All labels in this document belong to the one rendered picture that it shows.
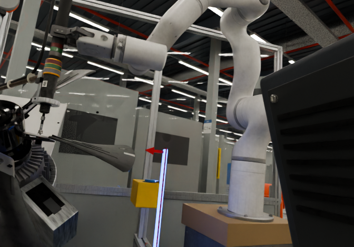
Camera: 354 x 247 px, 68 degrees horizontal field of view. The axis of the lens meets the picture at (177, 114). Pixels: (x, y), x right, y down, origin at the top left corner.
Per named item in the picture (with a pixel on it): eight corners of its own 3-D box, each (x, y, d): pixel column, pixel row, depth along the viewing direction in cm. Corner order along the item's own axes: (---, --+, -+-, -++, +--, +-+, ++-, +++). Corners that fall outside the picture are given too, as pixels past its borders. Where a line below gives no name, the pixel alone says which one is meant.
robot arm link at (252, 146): (250, 162, 102) (254, 102, 106) (288, 165, 85) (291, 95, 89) (224, 159, 97) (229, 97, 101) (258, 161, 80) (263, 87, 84)
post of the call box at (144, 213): (136, 236, 102) (140, 203, 104) (144, 236, 102) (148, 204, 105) (137, 238, 99) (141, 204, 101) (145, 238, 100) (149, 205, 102)
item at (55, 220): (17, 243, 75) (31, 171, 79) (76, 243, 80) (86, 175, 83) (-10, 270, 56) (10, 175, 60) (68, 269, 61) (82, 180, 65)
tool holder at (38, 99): (23, 102, 72) (30, 69, 74) (48, 108, 77) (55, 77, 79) (38, 100, 66) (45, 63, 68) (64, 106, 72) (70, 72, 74)
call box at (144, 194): (129, 204, 109) (132, 178, 111) (153, 205, 112) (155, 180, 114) (134, 211, 94) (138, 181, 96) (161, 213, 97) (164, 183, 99)
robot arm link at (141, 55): (124, 45, 86) (127, 30, 78) (162, 53, 90) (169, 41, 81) (120, 68, 84) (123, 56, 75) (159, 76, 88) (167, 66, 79)
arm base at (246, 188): (243, 209, 104) (246, 161, 107) (285, 221, 88) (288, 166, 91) (206, 209, 94) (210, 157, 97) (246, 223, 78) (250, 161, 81)
